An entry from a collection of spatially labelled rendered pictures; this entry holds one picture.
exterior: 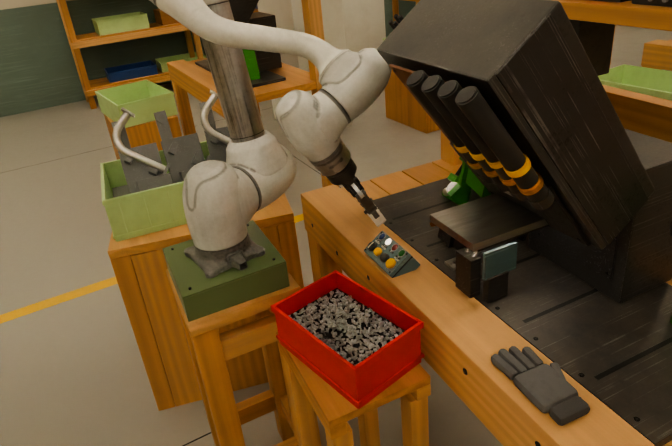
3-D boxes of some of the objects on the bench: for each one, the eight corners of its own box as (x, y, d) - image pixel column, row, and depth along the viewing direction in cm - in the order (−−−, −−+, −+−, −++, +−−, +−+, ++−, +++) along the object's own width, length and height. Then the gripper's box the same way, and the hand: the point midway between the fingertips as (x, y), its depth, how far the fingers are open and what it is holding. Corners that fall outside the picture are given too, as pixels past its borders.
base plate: (653, 452, 94) (655, 443, 93) (360, 209, 186) (359, 203, 185) (799, 362, 109) (802, 354, 108) (461, 178, 200) (461, 173, 199)
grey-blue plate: (485, 304, 131) (487, 255, 125) (479, 300, 133) (481, 251, 126) (516, 292, 134) (519, 243, 128) (510, 287, 136) (513, 239, 130)
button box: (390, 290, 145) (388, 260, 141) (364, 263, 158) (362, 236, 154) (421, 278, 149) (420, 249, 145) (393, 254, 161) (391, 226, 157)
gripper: (314, 162, 136) (360, 219, 150) (333, 186, 125) (381, 244, 140) (338, 143, 136) (381, 201, 150) (359, 165, 125) (403, 226, 139)
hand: (375, 214), depth 143 cm, fingers closed
